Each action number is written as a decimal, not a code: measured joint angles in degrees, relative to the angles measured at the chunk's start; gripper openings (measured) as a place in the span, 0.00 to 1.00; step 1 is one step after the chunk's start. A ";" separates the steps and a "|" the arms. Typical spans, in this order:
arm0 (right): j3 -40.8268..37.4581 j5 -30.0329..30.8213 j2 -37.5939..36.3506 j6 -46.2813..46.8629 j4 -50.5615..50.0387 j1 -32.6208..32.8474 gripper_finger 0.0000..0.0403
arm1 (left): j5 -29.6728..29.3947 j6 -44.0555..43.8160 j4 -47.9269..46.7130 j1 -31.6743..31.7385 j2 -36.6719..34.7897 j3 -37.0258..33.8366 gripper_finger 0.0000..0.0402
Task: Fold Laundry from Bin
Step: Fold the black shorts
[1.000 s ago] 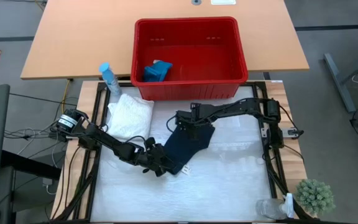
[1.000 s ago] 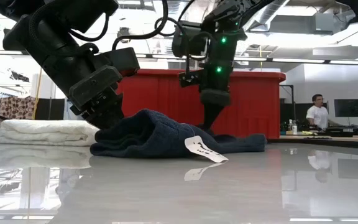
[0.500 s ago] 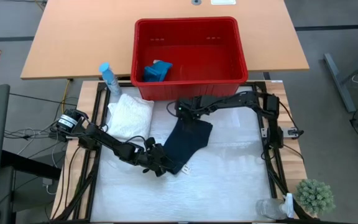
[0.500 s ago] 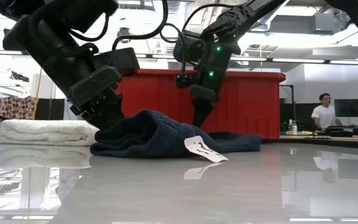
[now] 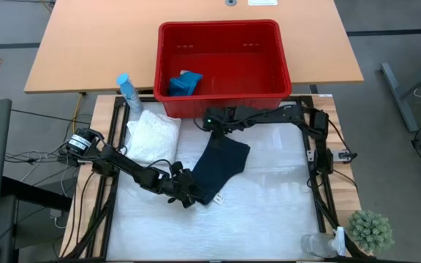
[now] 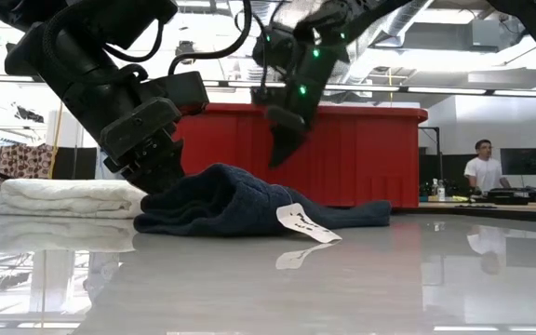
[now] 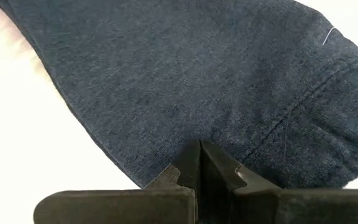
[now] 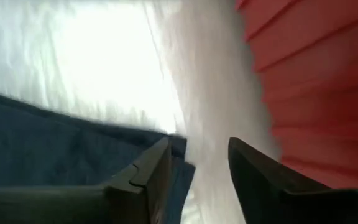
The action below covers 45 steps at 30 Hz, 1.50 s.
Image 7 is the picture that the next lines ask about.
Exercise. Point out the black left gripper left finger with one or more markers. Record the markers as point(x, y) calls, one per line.
point(120, 207)

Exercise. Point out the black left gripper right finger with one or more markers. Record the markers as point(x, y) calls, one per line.
point(291, 207)

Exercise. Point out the dark garment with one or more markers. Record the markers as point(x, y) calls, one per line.
point(182, 77)

